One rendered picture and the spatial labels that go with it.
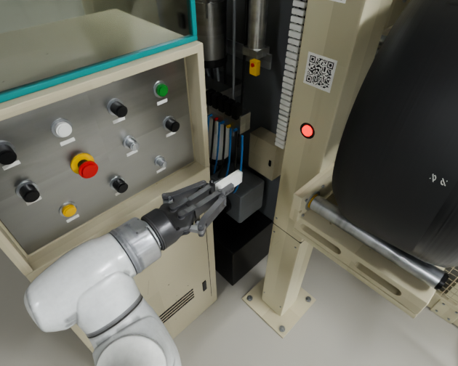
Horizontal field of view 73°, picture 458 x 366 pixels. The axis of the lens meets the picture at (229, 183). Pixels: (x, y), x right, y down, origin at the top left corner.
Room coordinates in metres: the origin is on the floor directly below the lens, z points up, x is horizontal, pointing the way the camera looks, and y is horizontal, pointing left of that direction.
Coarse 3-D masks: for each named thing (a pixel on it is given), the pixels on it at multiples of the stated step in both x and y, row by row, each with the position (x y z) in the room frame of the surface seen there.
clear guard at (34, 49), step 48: (0, 0) 0.51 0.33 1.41; (48, 0) 0.56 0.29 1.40; (96, 0) 0.61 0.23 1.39; (144, 0) 0.67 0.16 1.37; (192, 0) 0.75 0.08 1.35; (0, 48) 0.49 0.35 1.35; (48, 48) 0.54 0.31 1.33; (96, 48) 0.59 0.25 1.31; (144, 48) 0.66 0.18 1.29; (0, 96) 0.46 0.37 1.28
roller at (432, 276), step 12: (312, 204) 0.57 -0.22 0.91; (324, 204) 0.55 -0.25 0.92; (324, 216) 0.53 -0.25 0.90; (336, 216) 0.52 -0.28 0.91; (348, 228) 0.49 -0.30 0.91; (360, 228) 0.48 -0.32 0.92; (360, 240) 0.46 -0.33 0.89; (372, 240) 0.44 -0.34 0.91; (384, 252) 0.42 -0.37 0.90; (396, 252) 0.41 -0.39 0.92; (396, 264) 0.39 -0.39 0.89; (408, 264) 0.38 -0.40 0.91; (420, 264) 0.37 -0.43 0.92; (420, 276) 0.36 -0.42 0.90; (432, 276) 0.35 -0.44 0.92; (444, 276) 0.34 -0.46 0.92
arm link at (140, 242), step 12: (120, 228) 0.33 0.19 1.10; (132, 228) 0.33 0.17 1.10; (144, 228) 0.33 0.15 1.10; (120, 240) 0.31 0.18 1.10; (132, 240) 0.31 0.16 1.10; (144, 240) 0.31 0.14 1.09; (156, 240) 0.32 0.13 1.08; (132, 252) 0.29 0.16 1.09; (144, 252) 0.30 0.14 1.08; (156, 252) 0.31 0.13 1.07; (144, 264) 0.29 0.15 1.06
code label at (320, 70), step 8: (312, 56) 0.71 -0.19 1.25; (320, 56) 0.70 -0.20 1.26; (312, 64) 0.71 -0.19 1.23; (320, 64) 0.69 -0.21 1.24; (328, 64) 0.68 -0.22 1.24; (336, 64) 0.67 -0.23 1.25; (312, 72) 0.70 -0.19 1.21; (320, 72) 0.69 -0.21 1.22; (328, 72) 0.68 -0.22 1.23; (304, 80) 0.72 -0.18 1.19; (312, 80) 0.70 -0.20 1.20; (320, 80) 0.69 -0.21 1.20; (328, 80) 0.67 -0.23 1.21; (320, 88) 0.68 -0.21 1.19; (328, 88) 0.67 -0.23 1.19
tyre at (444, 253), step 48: (432, 0) 0.52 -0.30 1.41; (384, 48) 0.51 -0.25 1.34; (432, 48) 0.45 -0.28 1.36; (384, 96) 0.43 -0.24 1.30; (432, 96) 0.40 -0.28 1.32; (384, 144) 0.39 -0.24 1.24; (432, 144) 0.36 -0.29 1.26; (336, 192) 0.45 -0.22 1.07; (384, 192) 0.36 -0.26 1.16; (432, 192) 0.32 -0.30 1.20; (384, 240) 0.39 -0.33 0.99; (432, 240) 0.30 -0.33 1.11
